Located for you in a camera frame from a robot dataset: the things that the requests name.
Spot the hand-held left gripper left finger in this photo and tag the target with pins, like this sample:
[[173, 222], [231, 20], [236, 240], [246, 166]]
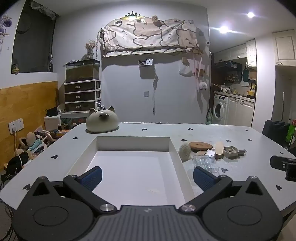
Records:
[[92, 176]]

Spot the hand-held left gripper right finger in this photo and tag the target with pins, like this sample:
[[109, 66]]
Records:
[[203, 179]]

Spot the small white box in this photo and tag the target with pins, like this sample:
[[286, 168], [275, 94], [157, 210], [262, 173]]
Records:
[[210, 153]]

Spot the round cork coaster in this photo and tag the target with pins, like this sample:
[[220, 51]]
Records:
[[200, 146]]

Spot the beige square dish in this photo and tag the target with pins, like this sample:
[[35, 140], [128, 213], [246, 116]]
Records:
[[230, 153]]

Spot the shallow white box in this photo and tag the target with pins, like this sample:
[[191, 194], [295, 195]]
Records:
[[129, 166]]

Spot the round white ribbed lid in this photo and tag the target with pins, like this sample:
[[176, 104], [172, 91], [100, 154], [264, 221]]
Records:
[[185, 152]]

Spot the light wooden oval piece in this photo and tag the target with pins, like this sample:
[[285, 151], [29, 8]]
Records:
[[218, 149]]

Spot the bright green bag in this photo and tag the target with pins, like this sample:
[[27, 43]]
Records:
[[291, 132]]

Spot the black chair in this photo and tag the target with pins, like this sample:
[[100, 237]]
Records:
[[275, 131]]

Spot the cat-shaped ceramic jar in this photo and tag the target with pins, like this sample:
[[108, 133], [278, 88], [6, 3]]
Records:
[[101, 121]]

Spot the patterned storage cabinet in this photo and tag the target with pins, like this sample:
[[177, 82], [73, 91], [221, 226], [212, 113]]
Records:
[[71, 120]]

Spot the pale green bag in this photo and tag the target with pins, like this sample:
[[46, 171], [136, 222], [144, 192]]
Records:
[[209, 117]]

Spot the white kitchen base cabinets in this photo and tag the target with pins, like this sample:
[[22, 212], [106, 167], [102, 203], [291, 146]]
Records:
[[240, 112]]

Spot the pile of plush toys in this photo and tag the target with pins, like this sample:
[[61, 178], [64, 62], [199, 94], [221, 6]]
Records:
[[32, 143]]

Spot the white washing machine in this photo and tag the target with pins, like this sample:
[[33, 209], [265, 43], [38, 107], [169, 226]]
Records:
[[220, 109]]

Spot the black bag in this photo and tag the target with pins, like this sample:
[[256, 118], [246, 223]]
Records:
[[15, 165]]

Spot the white drawer unit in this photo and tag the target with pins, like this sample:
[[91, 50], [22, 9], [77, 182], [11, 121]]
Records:
[[79, 96]]

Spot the sheep plush toy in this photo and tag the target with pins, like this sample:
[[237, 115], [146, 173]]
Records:
[[203, 85]]

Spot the glass fish tank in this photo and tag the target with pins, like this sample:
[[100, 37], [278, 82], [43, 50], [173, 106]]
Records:
[[82, 71]]

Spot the white hanging bag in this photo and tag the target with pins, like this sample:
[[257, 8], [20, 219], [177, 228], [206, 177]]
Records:
[[186, 71]]

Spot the dried flower bunch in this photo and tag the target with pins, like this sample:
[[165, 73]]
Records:
[[90, 47]]

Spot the ceiling light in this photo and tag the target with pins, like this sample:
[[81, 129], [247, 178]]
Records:
[[223, 29], [250, 14]]

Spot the dark window blind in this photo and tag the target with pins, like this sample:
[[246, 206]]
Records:
[[32, 41]]

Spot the printed blanket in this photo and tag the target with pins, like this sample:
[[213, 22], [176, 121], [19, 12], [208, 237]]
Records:
[[150, 34]]

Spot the gold crown decoration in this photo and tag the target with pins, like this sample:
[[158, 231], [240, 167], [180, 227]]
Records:
[[132, 15]]

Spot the white wall socket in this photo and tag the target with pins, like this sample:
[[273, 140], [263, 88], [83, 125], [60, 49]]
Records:
[[16, 125]]

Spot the white kitchen wall cabinets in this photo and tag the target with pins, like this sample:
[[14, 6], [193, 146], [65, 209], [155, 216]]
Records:
[[251, 53]]

